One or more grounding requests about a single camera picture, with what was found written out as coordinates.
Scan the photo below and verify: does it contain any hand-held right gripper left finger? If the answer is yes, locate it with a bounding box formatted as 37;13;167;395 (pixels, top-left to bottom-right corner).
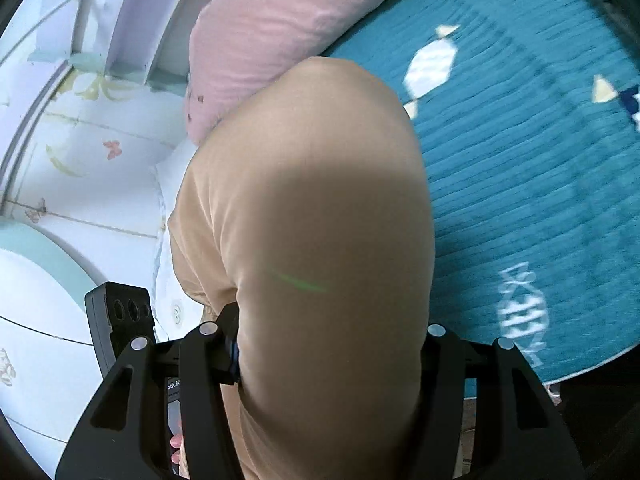
54;303;242;480

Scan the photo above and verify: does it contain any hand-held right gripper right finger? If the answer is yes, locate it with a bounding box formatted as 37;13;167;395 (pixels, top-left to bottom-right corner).
399;324;587;480

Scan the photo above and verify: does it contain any tan coat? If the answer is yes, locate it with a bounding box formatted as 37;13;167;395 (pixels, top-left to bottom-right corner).
167;56;437;480

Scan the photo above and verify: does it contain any person's left hand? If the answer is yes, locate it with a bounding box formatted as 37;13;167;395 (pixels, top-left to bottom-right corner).
169;433;185;480

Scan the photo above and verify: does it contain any white pillow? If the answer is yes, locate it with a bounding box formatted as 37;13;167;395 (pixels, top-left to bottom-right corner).
149;139;227;347

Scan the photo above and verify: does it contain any white green-edged bed headboard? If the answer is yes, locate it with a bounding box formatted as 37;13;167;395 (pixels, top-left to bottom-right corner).
0;219;117;461

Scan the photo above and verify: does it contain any teal printed blanket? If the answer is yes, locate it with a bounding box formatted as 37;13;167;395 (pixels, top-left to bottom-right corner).
324;0;640;387

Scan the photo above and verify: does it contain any pink pillow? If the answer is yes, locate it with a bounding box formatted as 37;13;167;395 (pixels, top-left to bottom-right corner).
184;0;443;147

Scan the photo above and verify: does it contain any white window frame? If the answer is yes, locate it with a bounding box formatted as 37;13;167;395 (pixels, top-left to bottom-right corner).
29;0;197;92

